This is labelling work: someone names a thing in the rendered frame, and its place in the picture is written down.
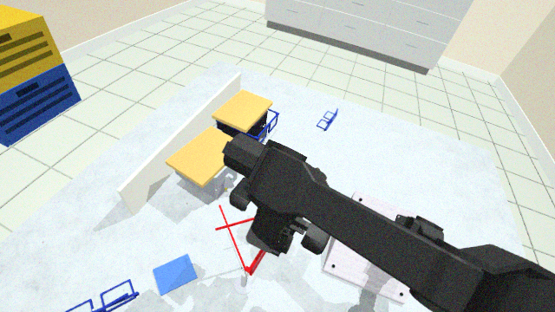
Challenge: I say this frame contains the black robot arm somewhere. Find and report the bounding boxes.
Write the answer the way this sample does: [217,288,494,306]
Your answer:
[222,133,555,312]

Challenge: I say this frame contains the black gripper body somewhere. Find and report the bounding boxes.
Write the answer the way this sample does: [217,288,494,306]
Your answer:
[229,177,330,255]

